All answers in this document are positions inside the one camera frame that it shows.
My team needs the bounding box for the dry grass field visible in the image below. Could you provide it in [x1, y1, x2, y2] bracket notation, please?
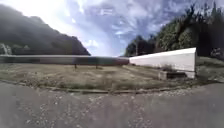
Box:
[0, 62, 224, 92]

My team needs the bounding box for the grey asphalt road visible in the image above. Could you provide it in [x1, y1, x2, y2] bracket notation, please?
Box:
[0, 79, 224, 128]

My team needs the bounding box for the long grey guardrail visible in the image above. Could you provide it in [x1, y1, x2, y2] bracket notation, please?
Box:
[0, 54, 130, 70]

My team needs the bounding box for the small concrete box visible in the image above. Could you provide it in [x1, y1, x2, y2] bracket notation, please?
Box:
[158, 69, 188, 81]

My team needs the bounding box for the dark green wood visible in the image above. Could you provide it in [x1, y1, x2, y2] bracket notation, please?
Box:
[124, 2, 224, 61]

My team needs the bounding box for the wooded hill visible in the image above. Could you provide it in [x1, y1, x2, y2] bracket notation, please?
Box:
[0, 4, 92, 57]

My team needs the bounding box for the white concrete wall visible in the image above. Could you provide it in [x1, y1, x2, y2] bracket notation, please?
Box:
[128, 47, 198, 80]

